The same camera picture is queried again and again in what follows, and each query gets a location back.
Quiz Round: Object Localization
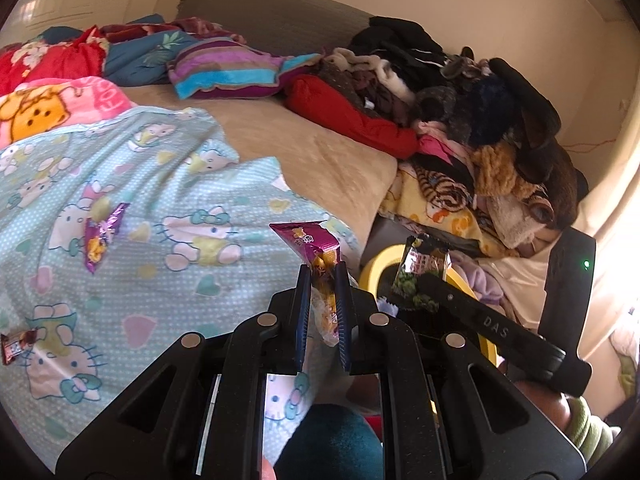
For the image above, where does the green black snack wrapper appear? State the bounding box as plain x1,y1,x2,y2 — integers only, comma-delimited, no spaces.
390,234,451,313

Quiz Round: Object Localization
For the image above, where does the brown chocolate bar wrapper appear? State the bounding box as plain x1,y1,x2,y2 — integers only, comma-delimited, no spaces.
1,330,38,365

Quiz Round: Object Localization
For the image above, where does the magenta yellow snack wrapper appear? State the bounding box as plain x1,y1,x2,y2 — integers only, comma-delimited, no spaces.
269,221,341,347

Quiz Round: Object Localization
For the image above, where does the purple candy wrapper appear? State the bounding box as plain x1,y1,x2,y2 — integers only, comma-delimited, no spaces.
84,203,129,274

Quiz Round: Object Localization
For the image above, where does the green sleeve forearm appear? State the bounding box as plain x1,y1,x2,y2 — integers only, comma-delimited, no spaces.
565,398,622,468

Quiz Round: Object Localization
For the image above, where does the yellow rimmed black trash bin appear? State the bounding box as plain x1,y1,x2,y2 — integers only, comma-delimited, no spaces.
358,242,499,366

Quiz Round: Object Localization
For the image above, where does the person's right hand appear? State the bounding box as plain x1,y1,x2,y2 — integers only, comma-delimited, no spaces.
514,379,572,432

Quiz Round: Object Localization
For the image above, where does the lilac fleece garment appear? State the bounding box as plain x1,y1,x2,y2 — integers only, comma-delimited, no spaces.
449,250,504,310

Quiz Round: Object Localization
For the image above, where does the light blue Hello Kitty blanket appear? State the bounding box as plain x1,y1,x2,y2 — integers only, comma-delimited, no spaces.
1,106,361,467

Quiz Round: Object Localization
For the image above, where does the yellow cartoon blanket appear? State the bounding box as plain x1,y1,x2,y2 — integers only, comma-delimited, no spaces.
378,162,518,258

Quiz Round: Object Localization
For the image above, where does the beige bed sheet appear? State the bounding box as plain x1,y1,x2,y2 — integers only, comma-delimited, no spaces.
125,84,397,246

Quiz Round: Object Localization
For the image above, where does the pile of dark clothes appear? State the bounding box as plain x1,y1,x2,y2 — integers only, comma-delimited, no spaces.
318,16,587,249

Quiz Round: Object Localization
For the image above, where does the red cushion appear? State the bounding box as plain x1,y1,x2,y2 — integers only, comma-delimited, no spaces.
284,75,419,159

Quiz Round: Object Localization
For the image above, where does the purple striped pillow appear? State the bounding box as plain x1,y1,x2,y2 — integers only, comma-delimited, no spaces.
167,37,322,100

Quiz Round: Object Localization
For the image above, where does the pink cartoon bear blanket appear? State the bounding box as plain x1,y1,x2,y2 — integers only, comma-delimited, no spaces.
0,76,134,148

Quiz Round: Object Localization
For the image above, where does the blue leaf pattern quilt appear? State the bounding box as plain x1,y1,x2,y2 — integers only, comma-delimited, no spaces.
40,22,198,87

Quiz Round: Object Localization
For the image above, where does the red floral quilt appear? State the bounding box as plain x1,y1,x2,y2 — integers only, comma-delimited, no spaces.
0,26,111,96

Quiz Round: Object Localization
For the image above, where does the grey headboard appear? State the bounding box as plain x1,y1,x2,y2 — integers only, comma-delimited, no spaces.
177,0,371,55

